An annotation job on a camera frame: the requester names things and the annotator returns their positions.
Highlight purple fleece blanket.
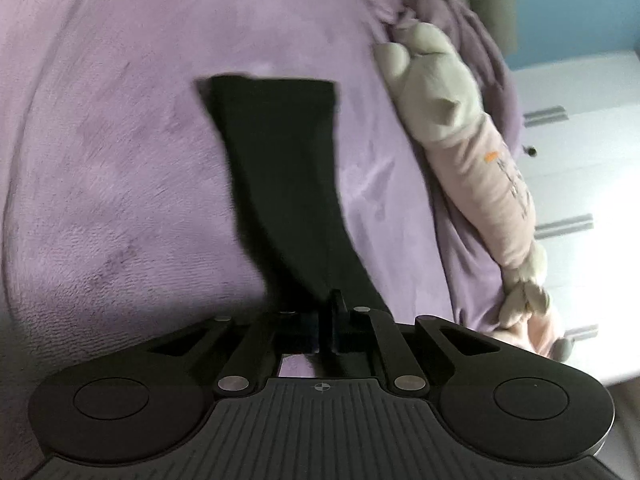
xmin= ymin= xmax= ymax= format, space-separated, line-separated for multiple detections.
xmin=0 ymin=0 xmax=501 ymax=467

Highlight long plush cat pink shirt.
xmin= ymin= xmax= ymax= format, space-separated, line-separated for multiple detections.
xmin=372 ymin=22 xmax=552 ymax=332

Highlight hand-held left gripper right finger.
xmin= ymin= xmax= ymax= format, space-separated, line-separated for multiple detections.
xmin=327 ymin=289 xmax=503 ymax=397

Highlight black garment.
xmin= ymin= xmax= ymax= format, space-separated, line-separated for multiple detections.
xmin=194 ymin=74 xmax=396 ymax=378

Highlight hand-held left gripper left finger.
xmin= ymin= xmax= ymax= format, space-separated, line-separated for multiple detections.
xmin=142 ymin=310 xmax=323 ymax=398

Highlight white wardrobe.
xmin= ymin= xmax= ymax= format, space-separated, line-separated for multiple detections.
xmin=507 ymin=50 xmax=640 ymax=387

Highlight pink plush pig grey hooves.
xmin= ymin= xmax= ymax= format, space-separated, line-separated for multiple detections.
xmin=520 ymin=305 xmax=574 ymax=364

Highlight grey wardrobe handle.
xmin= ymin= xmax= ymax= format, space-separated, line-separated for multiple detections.
xmin=522 ymin=106 xmax=570 ymax=128
xmin=565 ymin=324 xmax=600 ymax=344
xmin=534 ymin=213 xmax=595 ymax=240

